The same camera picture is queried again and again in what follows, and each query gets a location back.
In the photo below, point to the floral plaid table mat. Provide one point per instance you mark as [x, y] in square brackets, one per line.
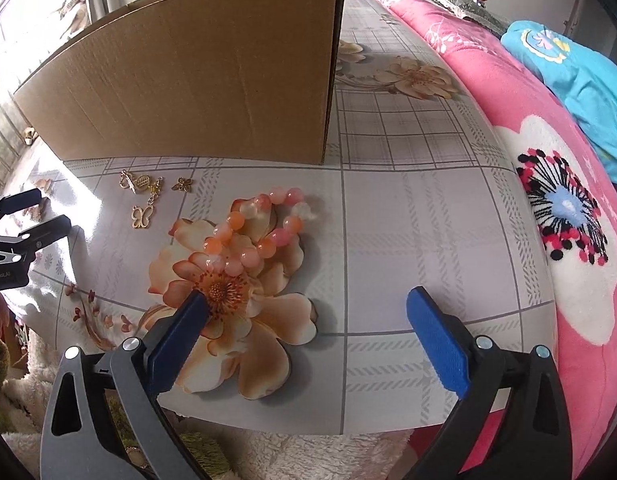
[411, 193]

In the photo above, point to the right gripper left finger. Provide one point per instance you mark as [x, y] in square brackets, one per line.
[80, 440]

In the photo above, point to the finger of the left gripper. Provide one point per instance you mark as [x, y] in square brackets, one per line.
[13, 203]
[21, 250]

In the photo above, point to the gold butterfly chain jewelry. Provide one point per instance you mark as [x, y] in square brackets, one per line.
[143, 185]

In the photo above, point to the brown cardboard box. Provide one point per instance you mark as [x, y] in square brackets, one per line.
[219, 78]

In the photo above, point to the blue garment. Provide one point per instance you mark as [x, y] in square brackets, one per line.
[583, 80]

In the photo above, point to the pink floral blanket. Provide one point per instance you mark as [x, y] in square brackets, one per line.
[573, 201]

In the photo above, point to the small gold butterfly charm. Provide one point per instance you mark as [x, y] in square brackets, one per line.
[183, 185]

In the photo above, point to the white fluffy rug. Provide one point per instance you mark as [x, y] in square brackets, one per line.
[227, 453]

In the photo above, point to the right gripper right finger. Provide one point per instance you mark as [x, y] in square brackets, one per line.
[533, 440]

